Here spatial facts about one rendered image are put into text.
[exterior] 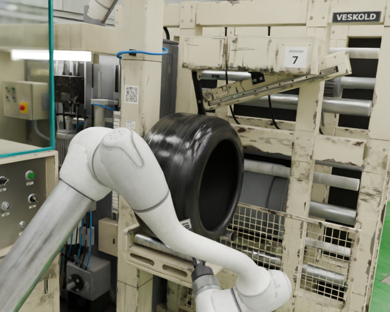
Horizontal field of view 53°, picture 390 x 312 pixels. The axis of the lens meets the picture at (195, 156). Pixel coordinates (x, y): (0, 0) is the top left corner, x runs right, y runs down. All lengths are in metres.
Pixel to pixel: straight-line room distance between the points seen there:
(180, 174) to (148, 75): 0.50
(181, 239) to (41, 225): 0.33
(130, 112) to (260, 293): 0.94
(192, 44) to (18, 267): 1.23
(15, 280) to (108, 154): 0.38
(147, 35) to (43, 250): 1.00
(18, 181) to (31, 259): 0.70
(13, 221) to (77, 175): 0.77
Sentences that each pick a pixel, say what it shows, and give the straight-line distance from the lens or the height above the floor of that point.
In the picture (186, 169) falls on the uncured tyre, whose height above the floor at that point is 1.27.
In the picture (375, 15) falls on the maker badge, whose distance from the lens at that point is 1.92.
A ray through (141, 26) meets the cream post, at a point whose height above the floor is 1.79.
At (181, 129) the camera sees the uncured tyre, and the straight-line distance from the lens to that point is 1.48.
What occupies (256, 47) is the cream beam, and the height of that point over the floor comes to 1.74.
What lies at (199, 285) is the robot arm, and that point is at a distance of 1.26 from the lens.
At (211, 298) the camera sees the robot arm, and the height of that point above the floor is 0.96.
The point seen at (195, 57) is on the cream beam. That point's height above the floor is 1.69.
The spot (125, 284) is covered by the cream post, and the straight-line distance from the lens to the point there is 1.97.
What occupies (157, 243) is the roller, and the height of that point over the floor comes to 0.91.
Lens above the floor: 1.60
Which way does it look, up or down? 11 degrees down
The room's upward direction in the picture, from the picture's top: 3 degrees clockwise
